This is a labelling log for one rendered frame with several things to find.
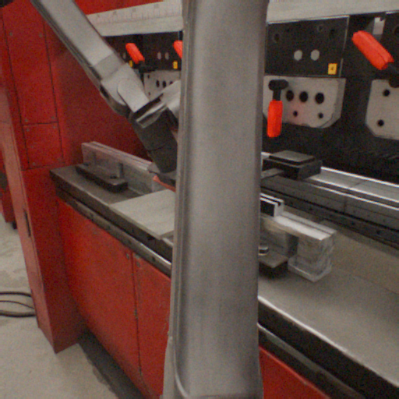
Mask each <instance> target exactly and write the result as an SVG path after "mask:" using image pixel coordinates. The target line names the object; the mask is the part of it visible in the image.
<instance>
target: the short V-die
mask: <svg viewBox="0 0 399 399"><path fill-rule="evenodd" d="M283 210H284V201H283V200H280V199H276V198H274V197H272V196H267V195H264V194H262V193H260V212H261V213H263V214H266V215H270V216H271V217H276V216H278V215H280V214H282V213H283Z"/></svg>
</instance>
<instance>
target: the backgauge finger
mask: <svg viewBox="0 0 399 399"><path fill-rule="evenodd" d="M322 166H323V160H319V159H316V158H315V157H314V156H311V155H308V154H300V153H296V152H292V151H288V150H285V151H281V152H277V153H275V154H270V155H269V157H265V159H263V163H262V171H261V181H263V180H266V179H269V178H273V177H277V176H279V177H282V178H287V179H291V180H293V181H297V182H299V181H301V180H303V179H306V178H311V177H312V176H313V175H317V174H319V173H321V171H322Z"/></svg>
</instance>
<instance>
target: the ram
mask: <svg viewBox="0 0 399 399"><path fill-rule="evenodd" d="M74 1H75V2H76V4H77V5H78V6H79V8H80V9H82V11H83V12H84V14H85V16H88V15H92V14H98V13H101V12H107V11H111V10H115V9H124V8H128V7H133V6H138V5H147V4H151V3H156V2H164V1H169V0H74ZM390 11H399V0H285V1H279V2H271V3H269V6H267V21H266V26H267V23H269V22H279V21H289V20H300V19H314V18H320V17H329V16H361V17H367V18H373V19H374V18H385V13H386V12H390ZM95 28H96V29H97V31H98V32H99V33H100V35H101V36H102V37H103V39H106V37H110V36H120V35H129V34H137V35H143V33H149V32H159V31H169V30H183V20H182V15H177V16H165V17H158V18H153V19H140V20H134V21H127V22H122V23H115V24H108V25H102V26H95Z"/></svg>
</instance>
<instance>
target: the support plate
mask: <svg viewBox="0 0 399 399"><path fill-rule="evenodd" d="M175 195H176V193H174V192H172V191H170V189H164V191H160V192H155V193H151V194H149V195H145V196H141V197H136V198H133V199H128V200H125V201H122V202H118V203H113V204H110V210H112V211H114V212H115V213H117V214H118V215H120V216H121V217H123V218H125V219H127V220H128V221H130V222H132V223H133V224H134V225H135V226H137V227H138V228H141V229H143V230H144V231H146V232H147V233H149V234H150V235H152V236H154V237H155V238H158V239H162V238H166V237H168V236H170V235H173V234H174V229H175Z"/></svg>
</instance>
